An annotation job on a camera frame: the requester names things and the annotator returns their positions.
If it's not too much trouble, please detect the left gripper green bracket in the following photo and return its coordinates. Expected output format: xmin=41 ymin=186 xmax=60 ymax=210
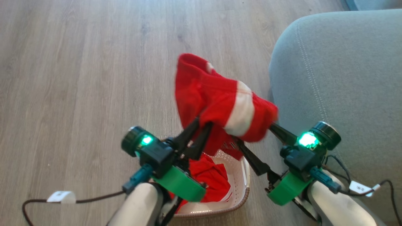
xmin=121 ymin=118 xmax=213 ymax=202

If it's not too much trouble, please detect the right gripper green bracket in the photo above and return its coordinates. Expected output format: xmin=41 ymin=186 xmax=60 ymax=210
xmin=236 ymin=122 xmax=341 ymax=206

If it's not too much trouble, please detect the plain red clothing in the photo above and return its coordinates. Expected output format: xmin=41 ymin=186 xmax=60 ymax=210
xmin=170 ymin=153 xmax=231 ymax=203

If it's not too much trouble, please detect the red garment with white stripes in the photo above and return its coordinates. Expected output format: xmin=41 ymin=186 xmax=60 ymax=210
xmin=175 ymin=53 xmax=279 ymax=160

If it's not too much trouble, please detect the white perforated laundry basket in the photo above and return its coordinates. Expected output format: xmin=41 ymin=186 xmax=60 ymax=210
xmin=170 ymin=149 xmax=251 ymax=218

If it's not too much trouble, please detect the grey fabric sofa seat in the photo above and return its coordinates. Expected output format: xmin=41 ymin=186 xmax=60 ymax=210
xmin=269 ymin=9 xmax=402 ymax=225

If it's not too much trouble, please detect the white tag on right cable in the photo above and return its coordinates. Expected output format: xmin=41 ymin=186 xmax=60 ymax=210
xmin=349 ymin=180 xmax=381 ymax=197

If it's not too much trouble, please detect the white tag on cable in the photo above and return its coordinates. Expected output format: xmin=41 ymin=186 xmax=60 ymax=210
xmin=46 ymin=191 xmax=77 ymax=204
xmin=349 ymin=180 xmax=381 ymax=197

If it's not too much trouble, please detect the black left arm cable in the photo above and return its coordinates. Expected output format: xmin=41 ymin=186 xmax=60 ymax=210
xmin=22 ymin=163 xmax=155 ymax=226

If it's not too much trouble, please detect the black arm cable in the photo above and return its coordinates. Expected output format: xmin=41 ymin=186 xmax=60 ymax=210
xmin=22 ymin=163 xmax=155 ymax=226
xmin=309 ymin=154 xmax=402 ymax=226

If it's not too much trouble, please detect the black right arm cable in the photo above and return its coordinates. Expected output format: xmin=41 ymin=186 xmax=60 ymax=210
xmin=309 ymin=154 xmax=402 ymax=226

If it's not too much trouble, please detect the white tag on left cable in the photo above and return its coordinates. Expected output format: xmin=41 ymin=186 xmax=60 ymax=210
xmin=46 ymin=191 xmax=77 ymax=204

